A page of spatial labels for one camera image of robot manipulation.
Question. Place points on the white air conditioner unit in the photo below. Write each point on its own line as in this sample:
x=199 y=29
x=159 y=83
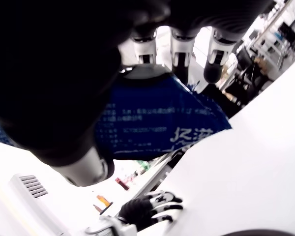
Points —
x=37 y=196

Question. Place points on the blue Oreo packet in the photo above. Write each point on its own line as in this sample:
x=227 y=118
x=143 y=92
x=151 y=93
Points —
x=159 y=123

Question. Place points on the white lab desk frame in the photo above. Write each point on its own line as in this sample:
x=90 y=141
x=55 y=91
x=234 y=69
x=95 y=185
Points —
x=273 y=37

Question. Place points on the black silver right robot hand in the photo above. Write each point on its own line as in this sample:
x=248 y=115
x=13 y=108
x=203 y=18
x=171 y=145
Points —
x=51 y=73

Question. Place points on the round dark brown tray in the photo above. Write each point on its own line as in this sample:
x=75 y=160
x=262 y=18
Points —
x=255 y=233

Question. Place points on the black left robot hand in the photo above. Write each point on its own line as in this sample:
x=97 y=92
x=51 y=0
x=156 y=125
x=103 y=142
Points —
x=150 y=209

